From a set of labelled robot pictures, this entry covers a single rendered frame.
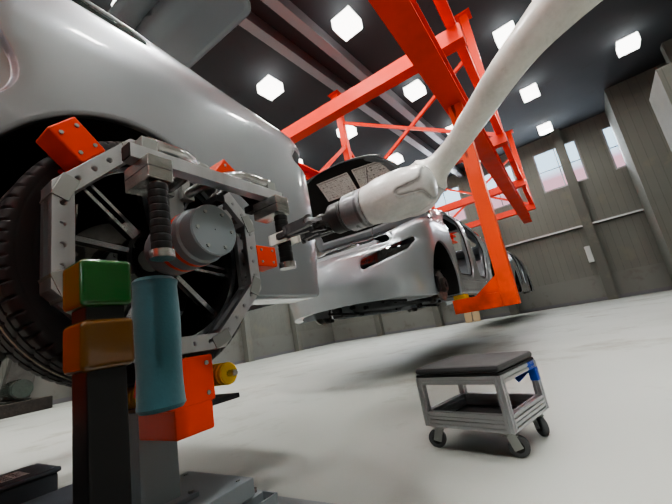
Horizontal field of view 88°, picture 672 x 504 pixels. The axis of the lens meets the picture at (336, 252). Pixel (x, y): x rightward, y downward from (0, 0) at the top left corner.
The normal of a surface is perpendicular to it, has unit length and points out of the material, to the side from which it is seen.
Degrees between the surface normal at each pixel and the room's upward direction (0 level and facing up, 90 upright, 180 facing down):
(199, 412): 90
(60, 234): 90
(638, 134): 90
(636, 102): 90
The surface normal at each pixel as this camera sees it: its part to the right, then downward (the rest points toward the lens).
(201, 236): 0.81, -0.26
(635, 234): -0.62, -0.07
